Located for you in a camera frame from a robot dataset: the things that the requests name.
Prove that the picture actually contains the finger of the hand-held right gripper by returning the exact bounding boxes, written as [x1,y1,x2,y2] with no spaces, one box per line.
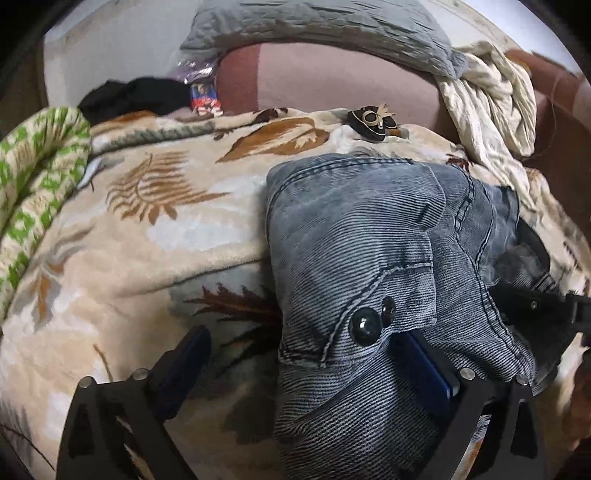
[492,277,573,324]

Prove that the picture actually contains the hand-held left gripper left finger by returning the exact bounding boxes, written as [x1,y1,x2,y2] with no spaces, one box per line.
[55,324,213,480]

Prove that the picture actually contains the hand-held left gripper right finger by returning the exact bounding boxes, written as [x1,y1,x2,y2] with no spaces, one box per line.
[402,329,550,480]

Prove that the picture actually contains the blue denim pants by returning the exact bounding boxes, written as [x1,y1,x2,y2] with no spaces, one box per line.
[265,154,575,480]

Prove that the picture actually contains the cream leaf-print fleece blanket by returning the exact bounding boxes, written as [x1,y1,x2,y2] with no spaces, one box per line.
[0,106,591,480]

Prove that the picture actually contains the maroon quilted pillow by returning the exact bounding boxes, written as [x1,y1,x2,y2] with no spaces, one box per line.
[503,48,587,171]

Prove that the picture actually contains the cream floral quilt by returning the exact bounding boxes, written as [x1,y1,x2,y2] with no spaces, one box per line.
[436,41,539,204]

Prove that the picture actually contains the green and white patterned blanket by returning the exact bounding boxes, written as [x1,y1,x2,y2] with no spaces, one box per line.
[0,106,92,319]

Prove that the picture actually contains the black hair clip with bow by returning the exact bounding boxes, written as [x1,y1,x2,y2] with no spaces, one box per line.
[347,104,409,143]

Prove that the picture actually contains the red and blue snack packet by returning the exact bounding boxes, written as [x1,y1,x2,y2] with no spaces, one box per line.
[188,82,225,117]

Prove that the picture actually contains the black cloth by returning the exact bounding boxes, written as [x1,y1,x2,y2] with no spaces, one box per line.
[78,78,192,126]

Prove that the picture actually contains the clear purple plastic bag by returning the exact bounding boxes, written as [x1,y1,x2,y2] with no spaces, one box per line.
[171,58,218,86]

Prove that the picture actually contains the mauve bed sheet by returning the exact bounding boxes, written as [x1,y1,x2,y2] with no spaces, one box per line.
[215,42,455,134]

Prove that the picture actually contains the grey quilted pillow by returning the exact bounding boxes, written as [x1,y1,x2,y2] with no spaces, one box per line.
[179,0,469,79]

